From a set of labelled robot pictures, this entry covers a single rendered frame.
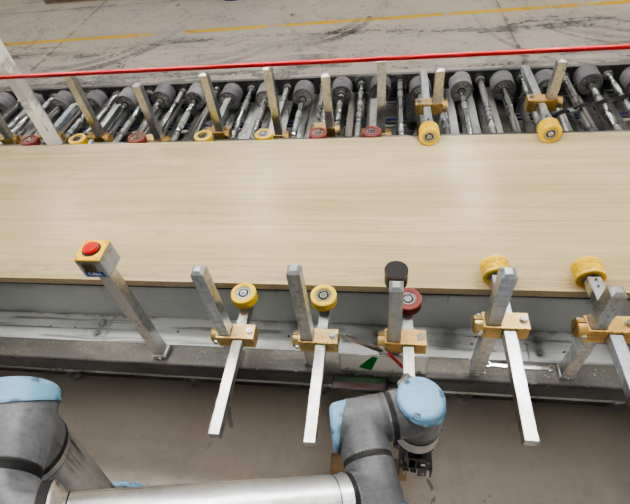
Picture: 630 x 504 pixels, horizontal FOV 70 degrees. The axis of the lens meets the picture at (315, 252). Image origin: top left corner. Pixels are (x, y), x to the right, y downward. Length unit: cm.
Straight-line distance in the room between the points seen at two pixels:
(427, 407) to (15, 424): 64
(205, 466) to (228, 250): 103
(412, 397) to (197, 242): 100
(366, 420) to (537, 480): 137
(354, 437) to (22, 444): 51
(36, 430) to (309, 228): 106
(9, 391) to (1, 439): 7
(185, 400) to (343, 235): 122
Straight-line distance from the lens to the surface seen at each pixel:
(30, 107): 243
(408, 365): 130
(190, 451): 225
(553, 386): 154
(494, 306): 120
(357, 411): 88
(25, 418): 79
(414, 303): 135
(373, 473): 85
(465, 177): 178
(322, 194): 170
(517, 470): 217
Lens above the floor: 200
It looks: 47 degrees down
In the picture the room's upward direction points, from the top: 9 degrees counter-clockwise
